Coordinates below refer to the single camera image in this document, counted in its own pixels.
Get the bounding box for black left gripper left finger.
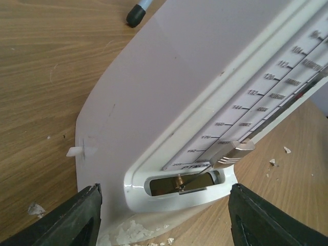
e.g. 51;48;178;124
7;183;103;245

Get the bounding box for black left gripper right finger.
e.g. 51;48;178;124
228;183;327;246

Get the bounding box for white plastic debris pile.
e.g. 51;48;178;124
265;146;292;178

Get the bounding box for light blue music stand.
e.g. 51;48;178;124
126;0;153;28

